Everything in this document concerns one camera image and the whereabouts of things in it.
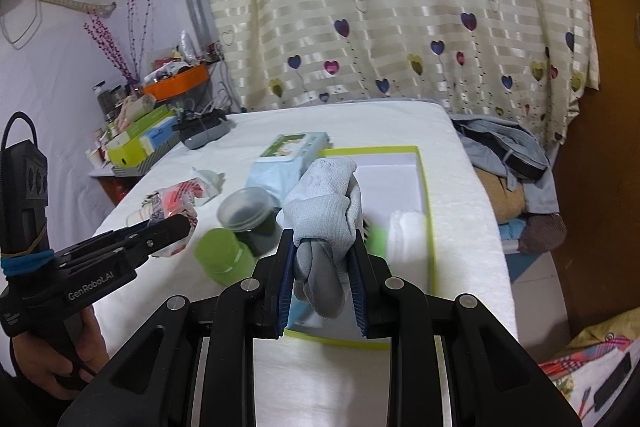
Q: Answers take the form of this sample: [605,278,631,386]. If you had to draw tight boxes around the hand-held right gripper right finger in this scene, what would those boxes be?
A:
[347,234,583,427]

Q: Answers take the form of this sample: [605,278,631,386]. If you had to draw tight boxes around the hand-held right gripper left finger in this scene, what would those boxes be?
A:
[57,229,297,427]

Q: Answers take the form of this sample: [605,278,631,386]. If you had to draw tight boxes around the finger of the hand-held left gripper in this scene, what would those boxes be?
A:
[64,213,192,279]
[56,221,163,266]

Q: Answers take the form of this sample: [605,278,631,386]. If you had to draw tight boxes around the green cloth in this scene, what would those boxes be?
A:
[365,227,391,258]

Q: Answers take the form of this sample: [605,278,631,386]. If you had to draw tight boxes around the grey white sock bundle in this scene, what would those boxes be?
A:
[276,157,362,321]

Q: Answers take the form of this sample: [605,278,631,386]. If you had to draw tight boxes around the white towel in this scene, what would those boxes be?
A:
[389,209,431,268]

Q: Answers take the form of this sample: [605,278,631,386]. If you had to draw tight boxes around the green-edged cardboard box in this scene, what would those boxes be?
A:
[282,146,438,350]

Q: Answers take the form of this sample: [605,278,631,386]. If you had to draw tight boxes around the person's left hand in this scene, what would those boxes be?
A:
[10,307,108,403]

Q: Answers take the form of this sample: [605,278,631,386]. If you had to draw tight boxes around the green lidded cream jar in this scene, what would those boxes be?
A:
[194,228,257,285]

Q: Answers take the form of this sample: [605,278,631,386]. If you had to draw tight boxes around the blue elastic band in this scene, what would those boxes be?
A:
[0,249,56,278]

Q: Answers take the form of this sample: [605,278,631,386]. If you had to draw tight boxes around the stack of green boxes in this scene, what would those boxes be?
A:
[111,139,181,178]

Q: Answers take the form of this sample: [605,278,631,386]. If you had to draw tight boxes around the dark jar with frosted lid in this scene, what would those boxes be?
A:
[218,187,283,258]

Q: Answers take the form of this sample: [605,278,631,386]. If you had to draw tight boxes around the lime green cardboard box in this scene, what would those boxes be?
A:
[107,138,153,168]

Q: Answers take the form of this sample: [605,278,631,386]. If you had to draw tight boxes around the blue white tissue box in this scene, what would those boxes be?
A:
[140,123,180,154]

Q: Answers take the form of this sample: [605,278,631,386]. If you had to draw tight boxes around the grey black headset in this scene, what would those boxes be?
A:
[172,109,233,151]

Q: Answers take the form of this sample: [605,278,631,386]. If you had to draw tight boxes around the light blue wet wipes pack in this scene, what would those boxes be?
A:
[245,132,331,208]

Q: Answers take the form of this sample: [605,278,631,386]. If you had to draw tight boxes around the flat green box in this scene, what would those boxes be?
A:
[117,104,177,138]

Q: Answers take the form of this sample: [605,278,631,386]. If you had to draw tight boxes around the pink plush toy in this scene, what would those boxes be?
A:
[107,99,133,132]

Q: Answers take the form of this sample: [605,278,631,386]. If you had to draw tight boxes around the beige rolled cloth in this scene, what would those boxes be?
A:
[127,94,157,118]

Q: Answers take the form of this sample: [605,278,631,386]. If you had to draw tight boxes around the dark glass jar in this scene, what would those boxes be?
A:
[92,81,113,118]

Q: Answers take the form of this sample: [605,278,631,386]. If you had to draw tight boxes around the orange basket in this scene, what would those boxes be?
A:
[142,64,210,102]

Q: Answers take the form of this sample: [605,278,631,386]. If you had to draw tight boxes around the white textured table cover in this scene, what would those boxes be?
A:
[0,99,518,427]

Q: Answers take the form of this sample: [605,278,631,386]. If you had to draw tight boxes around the brown cloth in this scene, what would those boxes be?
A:
[474,167,526,224]

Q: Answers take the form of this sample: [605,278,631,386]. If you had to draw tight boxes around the pile of clutter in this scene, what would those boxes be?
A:
[142,29,226,80]

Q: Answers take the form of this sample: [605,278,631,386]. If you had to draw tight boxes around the dark mesh cloth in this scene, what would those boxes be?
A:
[517,212,568,254]

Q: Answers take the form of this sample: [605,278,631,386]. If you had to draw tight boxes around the purple flower branches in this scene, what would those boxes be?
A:
[82,0,156,85]

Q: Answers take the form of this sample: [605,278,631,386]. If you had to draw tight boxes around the grey clothes pile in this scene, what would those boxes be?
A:
[450,113,558,212]

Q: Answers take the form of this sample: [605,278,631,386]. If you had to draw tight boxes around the floral bedding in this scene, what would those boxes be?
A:
[537,311,638,425]

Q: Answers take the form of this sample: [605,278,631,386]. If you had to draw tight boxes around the wooden wardrobe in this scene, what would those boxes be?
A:
[560,0,640,358]

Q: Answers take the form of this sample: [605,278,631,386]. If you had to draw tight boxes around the black cable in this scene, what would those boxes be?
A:
[1,111,37,152]

